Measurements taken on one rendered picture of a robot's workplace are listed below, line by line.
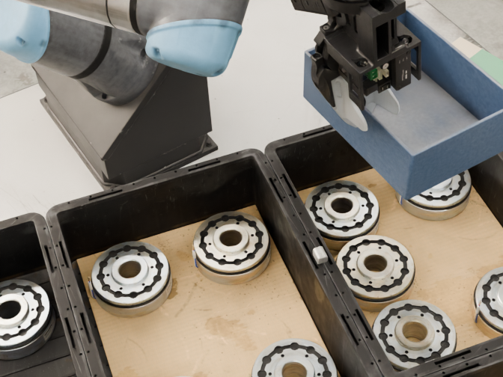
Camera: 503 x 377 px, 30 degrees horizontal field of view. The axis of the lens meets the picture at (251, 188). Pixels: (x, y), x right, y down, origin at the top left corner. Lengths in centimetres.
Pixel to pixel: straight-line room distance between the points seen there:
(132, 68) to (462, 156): 57
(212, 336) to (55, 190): 48
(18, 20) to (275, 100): 54
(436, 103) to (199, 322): 41
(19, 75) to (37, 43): 158
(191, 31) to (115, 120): 68
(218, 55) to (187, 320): 50
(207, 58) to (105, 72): 61
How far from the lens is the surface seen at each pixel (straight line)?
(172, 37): 80
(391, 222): 132
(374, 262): 125
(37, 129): 168
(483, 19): 302
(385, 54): 89
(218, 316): 122
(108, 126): 147
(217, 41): 80
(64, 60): 136
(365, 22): 87
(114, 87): 142
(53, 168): 161
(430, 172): 102
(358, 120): 98
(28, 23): 131
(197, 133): 155
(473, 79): 110
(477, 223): 133
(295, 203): 120
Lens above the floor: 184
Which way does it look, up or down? 48 degrees down
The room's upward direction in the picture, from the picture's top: 3 degrees counter-clockwise
